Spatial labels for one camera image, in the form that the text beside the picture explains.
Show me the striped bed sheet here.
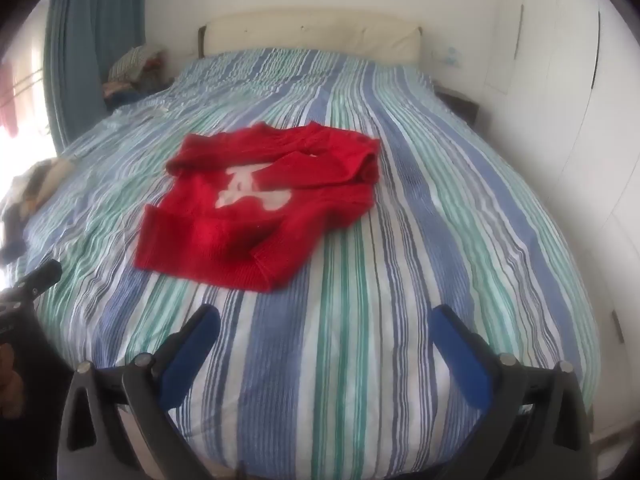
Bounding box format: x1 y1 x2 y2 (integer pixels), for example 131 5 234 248
0 47 601 480

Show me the brown cushion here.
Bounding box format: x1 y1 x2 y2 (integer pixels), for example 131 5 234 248
0 157 77 263

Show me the cream pillow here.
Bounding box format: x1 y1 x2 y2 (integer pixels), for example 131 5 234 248
198 10 424 65

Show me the hanging red cloth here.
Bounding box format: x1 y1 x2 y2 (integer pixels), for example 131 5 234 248
0 60 22 139

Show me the dark wooden nightstand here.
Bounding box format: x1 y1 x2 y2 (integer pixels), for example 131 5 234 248
433 85 481 127

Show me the pile of folded clothes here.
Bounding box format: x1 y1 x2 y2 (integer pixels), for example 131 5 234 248
102 45 176 108

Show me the blue curtain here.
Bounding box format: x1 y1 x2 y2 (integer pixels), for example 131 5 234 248
44 0 149 156

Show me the white wardrobe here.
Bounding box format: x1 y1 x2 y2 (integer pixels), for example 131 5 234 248
482 0 640 466

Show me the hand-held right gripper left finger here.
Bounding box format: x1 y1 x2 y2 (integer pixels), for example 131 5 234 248
55 303 236 480

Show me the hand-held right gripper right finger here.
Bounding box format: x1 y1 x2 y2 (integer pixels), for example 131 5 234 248
431 304 593 480

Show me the person's left hand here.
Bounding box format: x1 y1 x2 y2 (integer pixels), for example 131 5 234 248
0 345 24 419

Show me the red knitted sweater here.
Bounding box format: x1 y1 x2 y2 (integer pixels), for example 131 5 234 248
133 121 383 294

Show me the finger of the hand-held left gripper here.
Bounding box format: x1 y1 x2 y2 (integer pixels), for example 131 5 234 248
10 259 64 297

